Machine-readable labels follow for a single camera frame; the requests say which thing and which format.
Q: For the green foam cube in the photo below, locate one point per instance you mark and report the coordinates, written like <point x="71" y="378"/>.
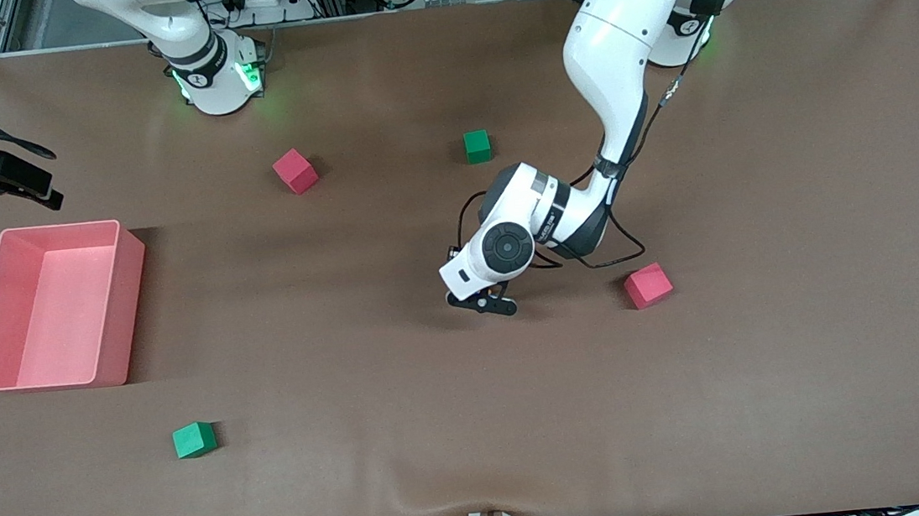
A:
<point x="477" y="147"/>
<point x="194" y="439"/>

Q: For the pink plastic bin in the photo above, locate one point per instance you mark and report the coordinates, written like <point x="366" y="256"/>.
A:
<point x="53" y="331"/>

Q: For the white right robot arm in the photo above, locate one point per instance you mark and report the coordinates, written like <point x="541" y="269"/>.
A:
<point x="210" y="71"/>

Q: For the red foam cube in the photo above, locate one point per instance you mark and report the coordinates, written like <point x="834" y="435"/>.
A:
<point x="648" y="285"/>
<point x="295" y="171"/>

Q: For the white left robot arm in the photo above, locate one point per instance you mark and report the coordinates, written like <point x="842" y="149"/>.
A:
<point x="616" y="49"/>

